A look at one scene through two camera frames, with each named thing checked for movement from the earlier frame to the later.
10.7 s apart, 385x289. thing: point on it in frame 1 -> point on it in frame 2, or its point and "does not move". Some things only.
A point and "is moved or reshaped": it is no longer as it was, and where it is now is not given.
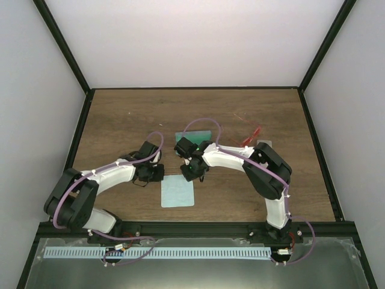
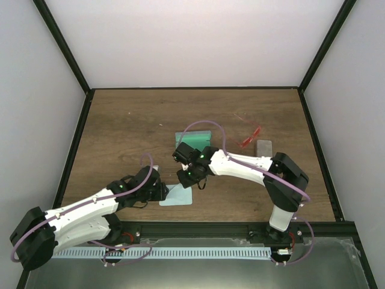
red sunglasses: (248, 141) does not move
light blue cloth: (176, 191) is moved or reshaped
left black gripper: (159, 177) -> (161, 194)
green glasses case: (196, 137) does not move
